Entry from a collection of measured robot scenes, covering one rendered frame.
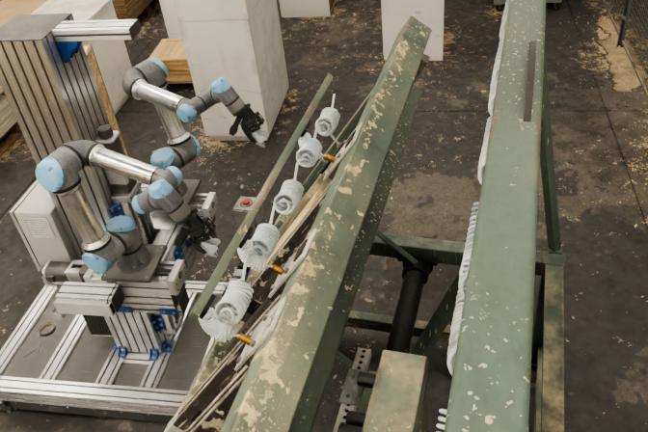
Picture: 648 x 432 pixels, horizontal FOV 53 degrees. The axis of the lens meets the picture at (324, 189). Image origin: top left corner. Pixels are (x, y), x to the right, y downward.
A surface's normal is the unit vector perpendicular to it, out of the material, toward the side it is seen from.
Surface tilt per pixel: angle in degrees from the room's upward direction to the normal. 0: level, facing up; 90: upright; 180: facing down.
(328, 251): 35
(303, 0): 90
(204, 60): 90
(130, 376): 0
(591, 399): 0
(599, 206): 0
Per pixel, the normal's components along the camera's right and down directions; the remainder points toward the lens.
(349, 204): 0.47, -0.60
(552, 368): -0.10, -0.79
